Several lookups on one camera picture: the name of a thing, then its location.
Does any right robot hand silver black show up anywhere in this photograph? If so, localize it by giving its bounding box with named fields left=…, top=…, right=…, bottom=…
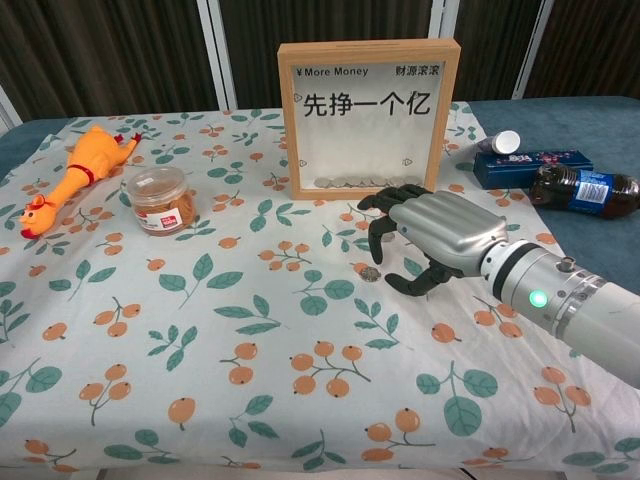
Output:
left=357, top=183, right=510, bottom=300

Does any blue rectangular carton box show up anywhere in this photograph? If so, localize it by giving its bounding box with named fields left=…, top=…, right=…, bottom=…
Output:
left=473, top=148, right=594, bottom=190

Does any purple tube white cap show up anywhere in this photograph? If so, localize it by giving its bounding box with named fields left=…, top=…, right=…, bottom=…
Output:
left=478, top=130, right=521, bottom=156

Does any cola bottle blue label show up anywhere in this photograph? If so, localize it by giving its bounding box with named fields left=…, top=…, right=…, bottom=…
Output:
left=529, top=165, right=640, bottom=221

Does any dark ribbed partition panel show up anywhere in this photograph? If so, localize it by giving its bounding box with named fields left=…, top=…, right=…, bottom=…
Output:
left=197, top=0, right=544, bottom=110
left=0, top=0, right=221, bottom=129
left=514, top=0, right=640, bottom=101

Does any floral leaf print tablecloth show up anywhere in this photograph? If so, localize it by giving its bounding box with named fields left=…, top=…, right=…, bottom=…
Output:
left=0, top=102, right=640, bottom=474

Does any clear plastic jar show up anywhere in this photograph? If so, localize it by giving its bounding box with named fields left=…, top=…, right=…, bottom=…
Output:
left=126, top=167, right=197, bottom=235

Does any orange rubber chicken toy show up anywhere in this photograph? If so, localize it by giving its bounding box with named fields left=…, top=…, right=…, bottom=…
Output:
left=18, top=125, right=146, bottom=240

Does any wooden coin box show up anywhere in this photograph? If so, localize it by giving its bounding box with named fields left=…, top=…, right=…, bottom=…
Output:
left=277, top=42, right=462, bottom=202

